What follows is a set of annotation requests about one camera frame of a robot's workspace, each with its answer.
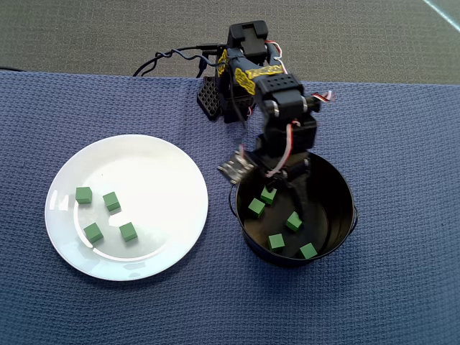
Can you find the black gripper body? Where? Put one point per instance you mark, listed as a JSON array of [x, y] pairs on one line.
[[295, 172]]

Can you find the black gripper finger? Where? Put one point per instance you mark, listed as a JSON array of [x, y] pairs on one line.
[[267, 180], [300, 194]]

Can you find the green cube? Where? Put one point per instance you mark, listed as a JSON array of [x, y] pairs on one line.
[[83, 195], [128, 231], [308, 251], [93, 232], [256, 207], [294, 221], [276, 241], [111, 201], [269, 197]]

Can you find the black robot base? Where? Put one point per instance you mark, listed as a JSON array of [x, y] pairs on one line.
[[208, 97]]

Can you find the white round plate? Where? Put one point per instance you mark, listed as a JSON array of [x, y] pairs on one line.
[[151, 169]]

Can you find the black metal bucket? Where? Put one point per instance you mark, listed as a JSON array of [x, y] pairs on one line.
[[334, 215]]

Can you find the blue woven tablecloth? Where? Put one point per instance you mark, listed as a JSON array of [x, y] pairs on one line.
[[359, 305]]

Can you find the small wrist camera board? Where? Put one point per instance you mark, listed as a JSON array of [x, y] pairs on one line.
[[237, 167]]

